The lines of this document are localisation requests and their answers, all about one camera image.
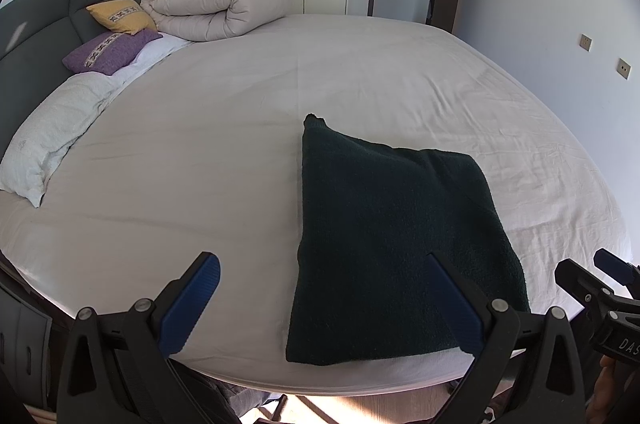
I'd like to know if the grey nightstand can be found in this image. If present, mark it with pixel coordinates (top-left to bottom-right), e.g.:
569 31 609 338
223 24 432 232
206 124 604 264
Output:
0 274 55 407

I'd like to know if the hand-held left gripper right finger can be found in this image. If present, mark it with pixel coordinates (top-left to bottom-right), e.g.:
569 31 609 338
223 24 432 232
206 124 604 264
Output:
425 252 589 424

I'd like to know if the white textured pillow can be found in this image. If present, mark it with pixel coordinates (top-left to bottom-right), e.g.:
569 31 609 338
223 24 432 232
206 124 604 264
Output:
0 71 132 209

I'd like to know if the bed with white sheet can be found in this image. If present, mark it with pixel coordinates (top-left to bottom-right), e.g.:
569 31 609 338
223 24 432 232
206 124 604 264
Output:
0 13 634 396

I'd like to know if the dark green towel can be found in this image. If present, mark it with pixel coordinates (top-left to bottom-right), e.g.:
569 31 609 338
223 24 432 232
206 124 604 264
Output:
285 113 532 366

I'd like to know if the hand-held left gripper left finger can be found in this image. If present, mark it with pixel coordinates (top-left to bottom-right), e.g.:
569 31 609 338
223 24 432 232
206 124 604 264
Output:
56 251 242 424

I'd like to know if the dark grey padded headboard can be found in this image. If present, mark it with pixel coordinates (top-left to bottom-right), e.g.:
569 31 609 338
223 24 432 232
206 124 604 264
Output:
0 0 169 155

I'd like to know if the person's right hand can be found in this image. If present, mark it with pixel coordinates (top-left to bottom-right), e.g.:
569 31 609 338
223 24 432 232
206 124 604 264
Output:
584 353 640 424

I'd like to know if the yellow patterned pillow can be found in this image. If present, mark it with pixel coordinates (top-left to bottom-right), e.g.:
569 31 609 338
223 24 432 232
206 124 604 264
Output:
85 0 160 36

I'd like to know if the purple patterned pillow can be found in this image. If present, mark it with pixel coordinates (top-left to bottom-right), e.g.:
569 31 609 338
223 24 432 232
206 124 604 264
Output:
62 29 164 76

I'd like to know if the white smooth pillow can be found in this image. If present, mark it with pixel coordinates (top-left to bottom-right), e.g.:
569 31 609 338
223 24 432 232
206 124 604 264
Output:
111 34 197 78

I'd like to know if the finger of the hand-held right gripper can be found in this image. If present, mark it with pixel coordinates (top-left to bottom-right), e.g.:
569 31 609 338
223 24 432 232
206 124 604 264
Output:
593 248 640 289
553 257 613 316

